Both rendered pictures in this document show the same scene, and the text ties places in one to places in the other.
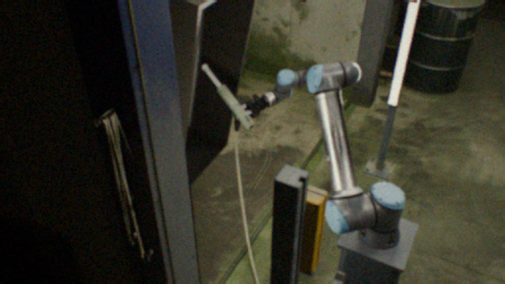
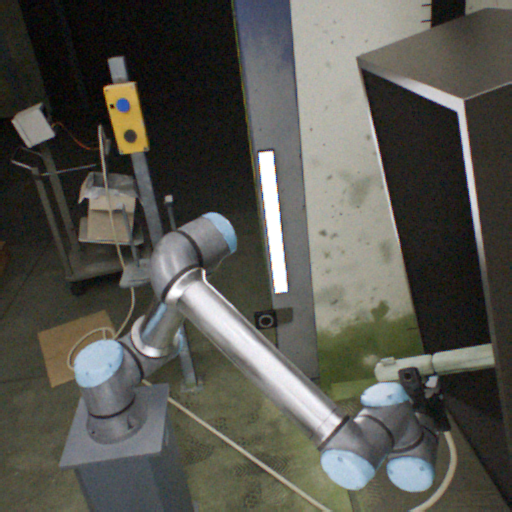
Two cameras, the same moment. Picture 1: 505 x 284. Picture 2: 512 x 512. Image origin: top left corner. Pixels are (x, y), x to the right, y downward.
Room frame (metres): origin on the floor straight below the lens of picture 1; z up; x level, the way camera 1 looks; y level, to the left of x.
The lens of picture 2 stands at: (2.85, -0.78, 1.84)
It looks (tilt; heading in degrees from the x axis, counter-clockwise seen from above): 28 degrees down; 151
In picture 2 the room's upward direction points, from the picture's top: 8 degrees counter-clockwise
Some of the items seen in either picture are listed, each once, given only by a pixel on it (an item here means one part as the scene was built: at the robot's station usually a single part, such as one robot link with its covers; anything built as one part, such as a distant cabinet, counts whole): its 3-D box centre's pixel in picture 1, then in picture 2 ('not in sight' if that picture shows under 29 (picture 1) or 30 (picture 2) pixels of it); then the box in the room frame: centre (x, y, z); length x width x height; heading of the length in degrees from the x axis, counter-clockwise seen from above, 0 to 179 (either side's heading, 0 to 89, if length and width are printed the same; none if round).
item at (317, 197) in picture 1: (297, 228); (128, 118); (0.79, -0.11, 1.42); 0.12 x 0.06 x 0.26; 61
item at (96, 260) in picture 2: not in sight; (86, 197); (-0.81, -0.01, 0.64); 0.73 x 0.50 x 1.27; 72
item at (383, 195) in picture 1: (384, 205); (105, 374); (1.46, -0.59, 0.83); 0.17 x 0.15 x 0.18; 106
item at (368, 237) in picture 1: (380, 226); (114, 409); (1.47, -0.59, 0.69); 0.19 x 0.19 x 0.10
